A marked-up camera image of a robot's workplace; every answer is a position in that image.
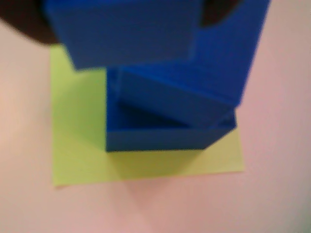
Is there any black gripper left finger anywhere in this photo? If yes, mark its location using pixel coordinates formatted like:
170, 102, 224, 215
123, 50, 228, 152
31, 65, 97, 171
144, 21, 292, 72
0, 0, 59, 47

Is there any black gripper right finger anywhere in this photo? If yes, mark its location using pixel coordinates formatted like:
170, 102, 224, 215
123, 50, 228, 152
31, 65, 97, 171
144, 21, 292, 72
199, 0, 242, 28

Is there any large blue cube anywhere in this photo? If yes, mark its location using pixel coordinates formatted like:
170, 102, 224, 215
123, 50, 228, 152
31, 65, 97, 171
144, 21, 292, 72
118, 0, 272, 130

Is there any small blue cube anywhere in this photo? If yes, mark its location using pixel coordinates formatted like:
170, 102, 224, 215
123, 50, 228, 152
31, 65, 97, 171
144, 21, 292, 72
46, 0, 203, 71

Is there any largest blue cube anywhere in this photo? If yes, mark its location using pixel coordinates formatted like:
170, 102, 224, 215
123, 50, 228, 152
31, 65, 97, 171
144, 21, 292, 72
105, 67, 238, 153

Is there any green paper square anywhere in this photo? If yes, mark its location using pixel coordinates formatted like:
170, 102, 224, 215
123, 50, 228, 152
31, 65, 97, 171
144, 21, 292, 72
49, 44, 245, 189

